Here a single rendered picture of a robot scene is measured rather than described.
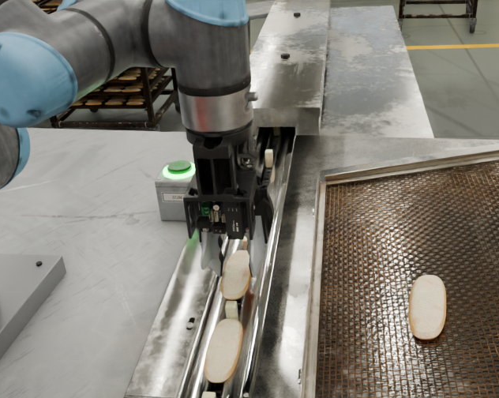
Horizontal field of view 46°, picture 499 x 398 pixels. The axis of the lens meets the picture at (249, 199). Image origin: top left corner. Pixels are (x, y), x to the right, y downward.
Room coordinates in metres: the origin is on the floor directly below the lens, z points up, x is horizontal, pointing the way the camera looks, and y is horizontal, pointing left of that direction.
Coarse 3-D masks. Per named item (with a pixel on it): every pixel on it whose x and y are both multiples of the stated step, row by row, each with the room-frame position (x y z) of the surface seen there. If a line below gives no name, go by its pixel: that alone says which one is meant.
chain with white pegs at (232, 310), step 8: (280, 128) 1.13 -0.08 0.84; (272, 144) 1.06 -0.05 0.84; (272, 152) 1.02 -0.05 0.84; (272, 160) 0.96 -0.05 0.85; (264, 176) 0.92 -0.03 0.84; (264, 184) 0.90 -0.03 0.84; (232, 304) 0.55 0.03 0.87; (240, 304) 0.58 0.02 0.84; (232, 312) 0.54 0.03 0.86; (216, 384) 0.46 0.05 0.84; (208, 392) 0.42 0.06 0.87; (216, 392) 0.44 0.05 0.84
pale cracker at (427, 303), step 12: (420, 276) 0.52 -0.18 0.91; (432, 276) 0.51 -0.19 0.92; (420, 288) 0.49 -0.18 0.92; (432, 288) 0.49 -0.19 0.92; (444, 288) 0.49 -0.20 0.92; (420, 300) 0.47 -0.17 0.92; (432, 300) 0.47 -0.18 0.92; (444, 300) 0.47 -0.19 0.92; (408, 312) 0.47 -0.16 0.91; (420, 312) 0.46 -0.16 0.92; (432, 312) 0.45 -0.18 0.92; (444, 312) 0.45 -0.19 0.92; (420, 324) 0.44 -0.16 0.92; (432, 324) 0.44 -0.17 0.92; (444, 324) 0.44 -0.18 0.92; (420, 336) 0.43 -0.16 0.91; (432, 336) 0.43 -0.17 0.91
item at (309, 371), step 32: (448, 160) 0.76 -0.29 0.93; (480, 160) 0.75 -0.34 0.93; (320, 192) 0.76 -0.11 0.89; (416, 192) 0.71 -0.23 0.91; (320, 224) 0.68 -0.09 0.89; (352, 224) 0.66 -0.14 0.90; (384, 224) 0.65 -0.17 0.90; (448, 224) 0.61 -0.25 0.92; (480, 224) 0.60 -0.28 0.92; (320, 256) 0.60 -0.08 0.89; (352, 256) 0.59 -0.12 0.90; (480, 256) 0.54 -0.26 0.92; (320, 288) 0.54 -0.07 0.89; (352, 288) 0.53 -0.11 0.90; (480, 288) 0.49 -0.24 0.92; (320, 320) 0.49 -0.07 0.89; (448, 320) 0.45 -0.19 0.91; (480, 320) 0.44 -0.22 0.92; (416, 352) 0.41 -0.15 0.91; (448, 352) 0.41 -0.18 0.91; (416, 384) 0.38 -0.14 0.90; (448, 384) 0.37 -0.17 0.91
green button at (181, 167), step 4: (180, 160) 0.88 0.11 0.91; (184, 160) 0.88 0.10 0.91; (172, 164) 0.86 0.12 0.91; (176, 164) 0.86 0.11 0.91; (180, 164) 0.86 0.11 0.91; (184, 164) 0.86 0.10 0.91; (188, 164) 0.86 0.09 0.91; (168, 168) 0.85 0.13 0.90; (172, 168) 0.85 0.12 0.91; (176, 168) 0.85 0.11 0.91; (180, 168) 0.85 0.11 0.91; (184, 168) 0.85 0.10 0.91; (188, 168) 0.85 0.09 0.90; (168, 172) 0.85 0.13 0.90; (172, 172) 0.84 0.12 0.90; (176, 172) 0.84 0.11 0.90; (180, 172) 0.84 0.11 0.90; (184, 172) 0.84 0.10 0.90
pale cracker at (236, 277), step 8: (232, 256) 0.63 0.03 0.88; (240, 256) 0.63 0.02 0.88; (248, 256) 0.63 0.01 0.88; (232, 264) 0.61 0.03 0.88; (240, 264) 0.61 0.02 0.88; (248, 264) 0.61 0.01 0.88; (224, 272) 0.60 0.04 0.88; (232, 272) 0.59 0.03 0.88; (240, 272) 0.59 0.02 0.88; (248, 272) 0.59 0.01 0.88; (224, 280) 0.58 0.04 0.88; (232, 280) 0.58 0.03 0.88; (240, 280) 0.58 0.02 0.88; (248, 280) 0.58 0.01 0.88; (224, 288) 0.57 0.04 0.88; (232, 288) 0.56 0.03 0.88; (240, 288) 0.56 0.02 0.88; (224, 296) 0.56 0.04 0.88; (232, 296) 0.55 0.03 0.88; (240, 296) 0.55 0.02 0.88
